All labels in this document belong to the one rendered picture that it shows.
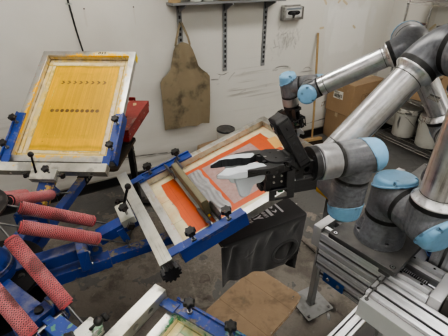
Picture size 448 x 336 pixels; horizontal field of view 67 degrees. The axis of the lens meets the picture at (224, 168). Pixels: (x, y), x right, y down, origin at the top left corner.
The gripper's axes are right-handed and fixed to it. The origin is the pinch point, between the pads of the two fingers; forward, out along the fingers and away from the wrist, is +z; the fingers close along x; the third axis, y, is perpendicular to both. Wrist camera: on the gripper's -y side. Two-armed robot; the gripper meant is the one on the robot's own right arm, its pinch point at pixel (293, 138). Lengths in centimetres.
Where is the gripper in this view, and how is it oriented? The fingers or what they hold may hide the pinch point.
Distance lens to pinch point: 173.9
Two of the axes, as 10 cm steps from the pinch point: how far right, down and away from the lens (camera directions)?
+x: 8.5, -4.6, 2.5
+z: 2.4, 7.7, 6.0
